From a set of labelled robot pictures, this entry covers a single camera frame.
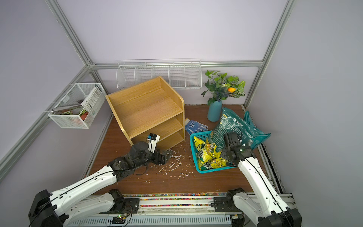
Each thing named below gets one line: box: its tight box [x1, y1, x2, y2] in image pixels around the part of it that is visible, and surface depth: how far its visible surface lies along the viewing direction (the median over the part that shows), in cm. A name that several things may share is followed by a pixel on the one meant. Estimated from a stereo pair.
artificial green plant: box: [201, 69, 246, 106], surface depth 89 cm
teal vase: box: [207, 100, 223, 123], surface depth 107 cm
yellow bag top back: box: [198, 157, 214, 171], surface depth 82 cm
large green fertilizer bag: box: [207, 107, 266, 152], surface depth 79 cm
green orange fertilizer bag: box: [231, 110, 272, 150], surface depth 76 cm
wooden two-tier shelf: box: [104, 75, 186, 150], surface depth 77 cm
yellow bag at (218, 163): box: [210, 157, 228, 169], surface depth 80 cm
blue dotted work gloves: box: [184, 117, 209, 136], surface depth 108 cm
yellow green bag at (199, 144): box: [193, 136, 207, 152], surface depth 90 cm
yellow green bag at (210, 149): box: [204, 139, 222, 159], surface depth 85 cm
